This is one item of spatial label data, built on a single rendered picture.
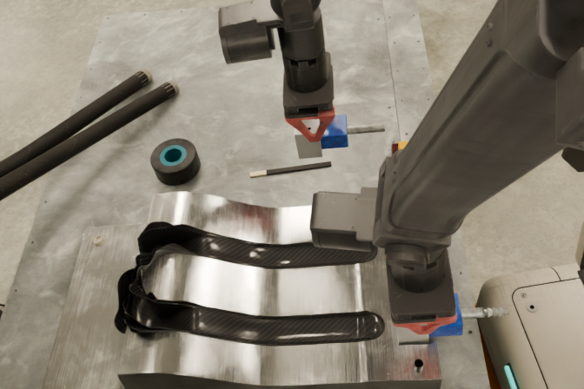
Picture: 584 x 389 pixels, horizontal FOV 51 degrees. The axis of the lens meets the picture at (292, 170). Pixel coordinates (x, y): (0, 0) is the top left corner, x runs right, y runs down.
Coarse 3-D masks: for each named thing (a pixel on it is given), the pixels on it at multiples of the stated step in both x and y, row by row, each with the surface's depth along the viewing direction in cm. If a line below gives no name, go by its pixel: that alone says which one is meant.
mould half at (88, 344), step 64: (192, 192) 86; (128, 256) 89; (192, 256) 79; (384, 256) 80; (64, 320) 83; (384, 320) 75; (64, 384) 77; (128, 384) 72; (192, 384) 72; (256, 384) 72; (320, 384) 71; (384, 384) 71
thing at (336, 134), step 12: (312, 120) 88; (336, 120) 90; (300, 132) 87; (312, 132) 87; (324, 132) 88; (336, 132) 88; (348, 132) 89; (360, 132) 89; (372, 132) 89; (300, 144) 89; (312, 144) 89; (324, 144) 89; (336, 144) 89; (300, 156) 91; (312, 156) 91
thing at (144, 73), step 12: (144, 72) 120; (120, 84) 116; (132, 84) 117; (144, 84) 120; (108, 96) 114; (120, 96) 115; (84, 108) 111; (96, 108) 112; (108, 108) 113; (72, 120) 108; (84, 120) 110; (48, 132) 106; (60, 132) 106; (72, 132) 108; (36, 144) 104; (48, 144) 105
